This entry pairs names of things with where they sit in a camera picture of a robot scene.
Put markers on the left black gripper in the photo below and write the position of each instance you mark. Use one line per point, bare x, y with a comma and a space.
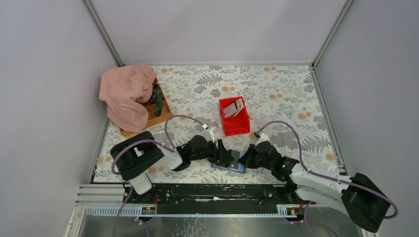
218, 151

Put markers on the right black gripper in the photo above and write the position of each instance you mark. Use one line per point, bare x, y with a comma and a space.
252, 155

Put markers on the blue card holder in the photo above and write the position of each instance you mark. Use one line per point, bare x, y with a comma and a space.
241, 169

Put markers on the red plastic bin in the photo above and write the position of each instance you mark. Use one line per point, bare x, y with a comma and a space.
239, 124

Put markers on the white card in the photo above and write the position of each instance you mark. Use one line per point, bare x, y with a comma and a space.
231, 109

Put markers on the dark grey card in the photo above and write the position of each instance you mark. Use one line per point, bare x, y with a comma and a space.
236, 155

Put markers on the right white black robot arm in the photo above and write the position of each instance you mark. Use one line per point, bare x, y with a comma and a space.
358, 197

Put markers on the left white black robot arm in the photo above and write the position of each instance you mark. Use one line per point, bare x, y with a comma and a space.
134, 156

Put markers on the floral patterned table mat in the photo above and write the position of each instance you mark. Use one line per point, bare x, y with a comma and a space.
280, 100

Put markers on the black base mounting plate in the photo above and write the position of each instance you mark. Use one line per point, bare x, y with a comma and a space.
217, 199

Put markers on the wooden organizer tray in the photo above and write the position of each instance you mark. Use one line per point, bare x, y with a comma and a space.
166, 111

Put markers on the dark green patterned item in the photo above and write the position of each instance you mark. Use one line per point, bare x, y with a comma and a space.
157, 99

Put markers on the pink cloth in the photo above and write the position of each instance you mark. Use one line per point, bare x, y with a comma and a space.
124, 90

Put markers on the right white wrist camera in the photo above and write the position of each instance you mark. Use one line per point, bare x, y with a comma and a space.
261, 137

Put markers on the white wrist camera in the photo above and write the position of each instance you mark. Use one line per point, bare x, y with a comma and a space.
261, 137
211, 132

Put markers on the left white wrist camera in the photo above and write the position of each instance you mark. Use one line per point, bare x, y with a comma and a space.
211, 132

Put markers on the white slotted cable duct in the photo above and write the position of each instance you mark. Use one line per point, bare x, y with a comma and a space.
147, 211

